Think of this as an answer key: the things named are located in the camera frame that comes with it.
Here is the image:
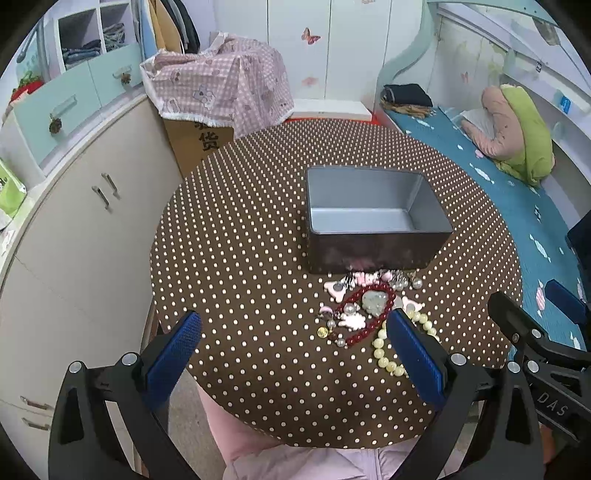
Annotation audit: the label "cardboard box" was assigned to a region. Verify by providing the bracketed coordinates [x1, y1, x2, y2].
[163, 120, 233, 178]

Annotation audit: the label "pink checkered cloth cover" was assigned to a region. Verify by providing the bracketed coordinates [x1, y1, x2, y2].
[140, 33, 294, 138]

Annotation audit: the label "grey metal tin box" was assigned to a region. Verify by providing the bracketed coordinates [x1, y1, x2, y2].
[305, 166, 454, 274]

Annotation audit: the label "red bead bracelet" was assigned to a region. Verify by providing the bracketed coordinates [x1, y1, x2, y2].
[332, 282, 398, 348]

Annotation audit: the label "green packet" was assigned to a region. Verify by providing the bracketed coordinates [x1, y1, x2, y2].
[0, 162, 27, 218]

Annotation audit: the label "hanging clothes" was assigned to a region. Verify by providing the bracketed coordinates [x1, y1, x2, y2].
[148, 0, 200, 54]

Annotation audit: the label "pale green jade pendant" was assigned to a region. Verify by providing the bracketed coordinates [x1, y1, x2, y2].
[362, 290, 389, 317]

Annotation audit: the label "pink and green pillow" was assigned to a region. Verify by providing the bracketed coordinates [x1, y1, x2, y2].
[461, 84, 555, 187]

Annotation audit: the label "mint green drawer unit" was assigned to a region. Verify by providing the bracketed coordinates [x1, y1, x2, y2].
[14, 43, 141, 165]

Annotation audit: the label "pink kitty charm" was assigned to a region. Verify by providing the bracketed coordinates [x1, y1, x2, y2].
[318, 303, 366, 331]

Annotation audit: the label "pink clothing of person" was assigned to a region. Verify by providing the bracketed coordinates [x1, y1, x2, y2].
[195, 382, 463, 480]

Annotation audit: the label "brown polka dot tablecloth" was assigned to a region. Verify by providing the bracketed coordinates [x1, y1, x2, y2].
[150, 120, 523, 448]

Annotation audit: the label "folded dark clothes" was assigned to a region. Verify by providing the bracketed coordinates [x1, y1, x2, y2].
[381, 84, 433, 107]

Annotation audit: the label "beige cabinet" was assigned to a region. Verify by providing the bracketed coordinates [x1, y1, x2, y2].
[1, 99, 180, 478]

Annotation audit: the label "yellow bead bracelet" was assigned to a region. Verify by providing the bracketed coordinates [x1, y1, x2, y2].
[372, 310, 440, 378]

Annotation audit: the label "white bear charm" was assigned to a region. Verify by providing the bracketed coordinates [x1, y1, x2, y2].
[324, 280, 349, 302]

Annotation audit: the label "blue bed sheet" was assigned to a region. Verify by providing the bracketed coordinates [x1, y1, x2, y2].
[380, 103, 591, 370]

